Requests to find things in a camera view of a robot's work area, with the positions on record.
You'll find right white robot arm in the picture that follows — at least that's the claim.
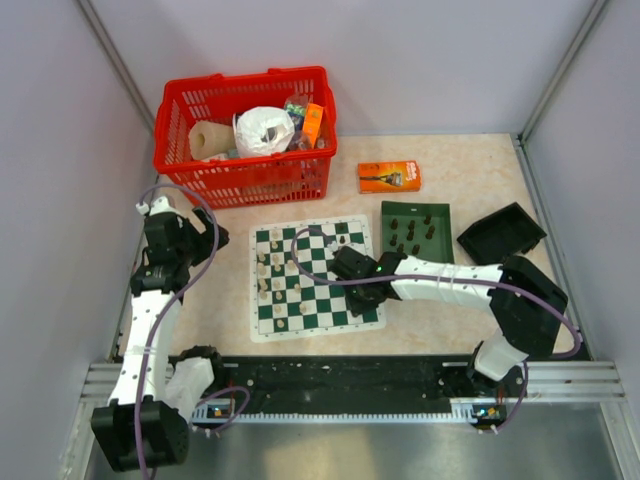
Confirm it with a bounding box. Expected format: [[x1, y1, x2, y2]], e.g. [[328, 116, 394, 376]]
[[329, 246, 568, 396]]

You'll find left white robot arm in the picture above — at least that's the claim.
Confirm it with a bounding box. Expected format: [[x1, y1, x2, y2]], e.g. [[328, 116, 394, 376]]
[[91, 196, 228, 472]]

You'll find green white chess mat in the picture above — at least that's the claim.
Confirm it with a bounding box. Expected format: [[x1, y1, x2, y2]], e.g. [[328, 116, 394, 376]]
[[249, 214, 386, 343]]

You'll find green piece tray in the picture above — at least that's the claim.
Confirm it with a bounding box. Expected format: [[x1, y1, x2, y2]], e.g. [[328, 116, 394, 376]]
[[381, 201, 454, 263]]

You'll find red plastic shopping basket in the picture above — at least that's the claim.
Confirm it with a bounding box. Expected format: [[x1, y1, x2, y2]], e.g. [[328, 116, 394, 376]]
[[153, 66, 338, 209]]

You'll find orange razor box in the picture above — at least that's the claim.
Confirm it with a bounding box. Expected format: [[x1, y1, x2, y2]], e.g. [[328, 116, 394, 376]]
[[357, 160, 422, 194]]

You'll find beige paper roll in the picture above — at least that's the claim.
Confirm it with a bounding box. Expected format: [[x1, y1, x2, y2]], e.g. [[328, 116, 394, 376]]
[[188, 121, 235, 161]]

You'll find white toilet paper roll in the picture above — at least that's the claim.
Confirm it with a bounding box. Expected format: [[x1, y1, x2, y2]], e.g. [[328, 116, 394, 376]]
[[232, 106, 295, 158]]

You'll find orange carton in basket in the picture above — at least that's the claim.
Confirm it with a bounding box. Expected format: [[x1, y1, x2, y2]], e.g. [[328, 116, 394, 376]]
[[302, 103, 324, 148]]

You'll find green snack packet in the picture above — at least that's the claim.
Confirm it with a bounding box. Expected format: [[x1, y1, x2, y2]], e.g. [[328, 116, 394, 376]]
[[284, 94, 309, 130]]

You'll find black tray lid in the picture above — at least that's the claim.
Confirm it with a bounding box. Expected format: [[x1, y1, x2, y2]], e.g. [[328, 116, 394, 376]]
[[457, 202, 547, 265]]

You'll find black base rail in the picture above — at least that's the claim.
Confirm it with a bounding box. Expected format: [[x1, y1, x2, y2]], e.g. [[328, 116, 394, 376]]
[[164, 353, 526, 416]]

